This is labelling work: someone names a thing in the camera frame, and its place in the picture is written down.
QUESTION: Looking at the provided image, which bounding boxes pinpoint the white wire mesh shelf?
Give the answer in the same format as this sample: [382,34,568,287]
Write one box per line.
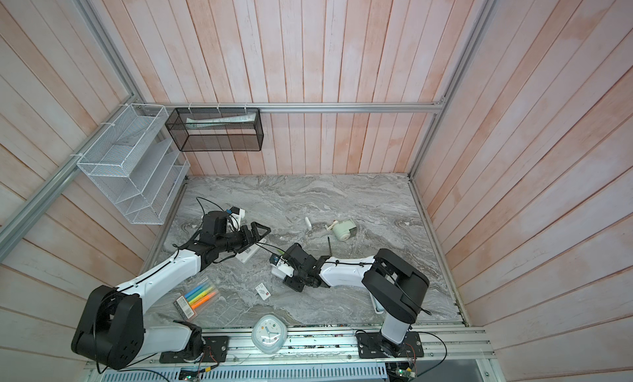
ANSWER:
[77,103,190,225]

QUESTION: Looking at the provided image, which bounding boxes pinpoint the black wire mesh basket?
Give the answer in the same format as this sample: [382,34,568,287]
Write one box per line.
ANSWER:
[166,107,265,152]

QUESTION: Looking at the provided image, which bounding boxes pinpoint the small white red card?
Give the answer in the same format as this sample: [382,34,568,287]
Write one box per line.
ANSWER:
[256,283,271,301]

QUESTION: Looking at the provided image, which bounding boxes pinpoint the white paper in basket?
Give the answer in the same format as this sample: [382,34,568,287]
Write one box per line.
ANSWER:
[185,113,257,130]

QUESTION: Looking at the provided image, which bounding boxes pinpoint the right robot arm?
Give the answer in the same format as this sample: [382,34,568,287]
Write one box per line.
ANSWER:
[270,243,430,346]

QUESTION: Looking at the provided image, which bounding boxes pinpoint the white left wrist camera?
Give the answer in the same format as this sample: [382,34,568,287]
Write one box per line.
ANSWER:
[226,207,246,231]

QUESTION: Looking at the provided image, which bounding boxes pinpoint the white round alarm clock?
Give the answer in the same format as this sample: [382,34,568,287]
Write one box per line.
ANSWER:
[252,314,288,354]

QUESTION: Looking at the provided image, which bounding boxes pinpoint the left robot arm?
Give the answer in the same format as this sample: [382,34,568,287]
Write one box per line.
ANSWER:
[71,211,271,370]

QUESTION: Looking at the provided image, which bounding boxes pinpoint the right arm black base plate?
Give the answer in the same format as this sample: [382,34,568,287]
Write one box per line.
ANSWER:
[354,330,424,359]

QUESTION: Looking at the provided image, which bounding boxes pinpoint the pack of coloured highlighters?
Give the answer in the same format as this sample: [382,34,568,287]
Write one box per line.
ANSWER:
[174,279,219,321]

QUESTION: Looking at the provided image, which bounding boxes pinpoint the aluminium front rail frame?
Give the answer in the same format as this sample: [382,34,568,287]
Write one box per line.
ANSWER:
[79,324,505,381]

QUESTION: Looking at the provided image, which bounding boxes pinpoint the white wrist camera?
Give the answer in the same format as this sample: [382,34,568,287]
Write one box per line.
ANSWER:
[269,254,288,270]
[226,207,246,231]

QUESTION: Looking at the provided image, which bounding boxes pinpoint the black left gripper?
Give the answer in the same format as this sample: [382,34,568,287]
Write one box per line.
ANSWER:
[216,221,271,253]

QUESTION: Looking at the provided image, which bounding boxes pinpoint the mint green pencil sharpener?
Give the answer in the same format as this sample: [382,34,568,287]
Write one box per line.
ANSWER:
[326,219,358,242]

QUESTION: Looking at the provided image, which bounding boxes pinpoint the light blue glasses case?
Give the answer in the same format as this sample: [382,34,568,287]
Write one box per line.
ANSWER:
[369,293,385,314]

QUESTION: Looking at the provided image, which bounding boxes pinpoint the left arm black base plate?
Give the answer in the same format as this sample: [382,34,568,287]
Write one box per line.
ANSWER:
[159,335,229,364]

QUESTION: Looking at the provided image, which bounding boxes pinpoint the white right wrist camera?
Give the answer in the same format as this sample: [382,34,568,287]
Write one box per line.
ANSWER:
[269,254,288,270]

